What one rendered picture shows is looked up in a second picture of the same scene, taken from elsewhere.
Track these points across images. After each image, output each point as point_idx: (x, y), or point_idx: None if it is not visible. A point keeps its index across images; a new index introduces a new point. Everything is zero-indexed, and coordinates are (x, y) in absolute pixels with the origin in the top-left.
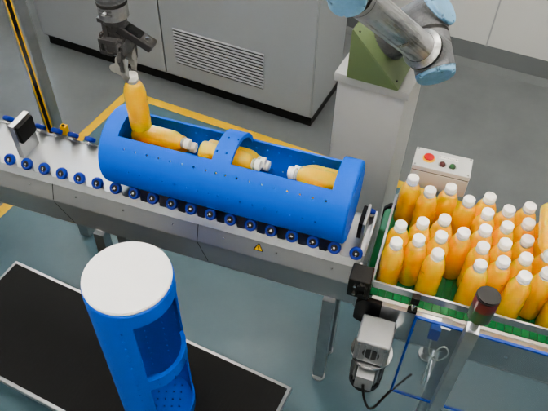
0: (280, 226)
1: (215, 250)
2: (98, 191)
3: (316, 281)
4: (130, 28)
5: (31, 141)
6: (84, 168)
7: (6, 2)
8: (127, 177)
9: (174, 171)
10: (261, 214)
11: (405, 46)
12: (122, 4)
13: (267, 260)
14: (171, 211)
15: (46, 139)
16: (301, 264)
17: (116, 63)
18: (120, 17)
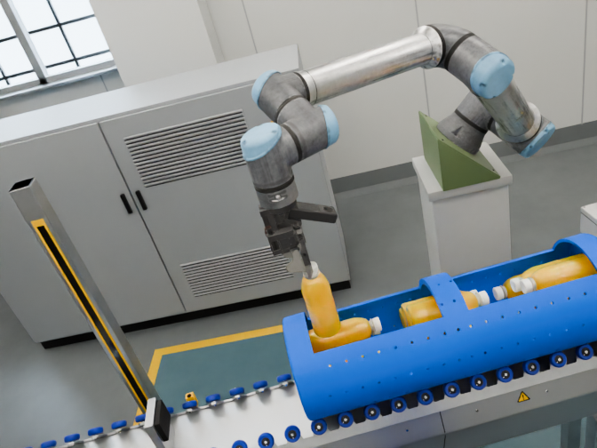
0: (549, 353)
1: (466, 433)
2: (296, 444)
3: (595, 399)
4: (303, 205)
5: (170, 434)
6: (254, 428)
7: (70, 284)
8: (346, 399)
9: (406, 356)
10: (530, 348)
11: (522, 116)
12: (293, 176)
13: (538, 406)
14: (401, 414)
15: (180, 421)
16: (580, 388)
17: (295, 258)
18: (295, 194)
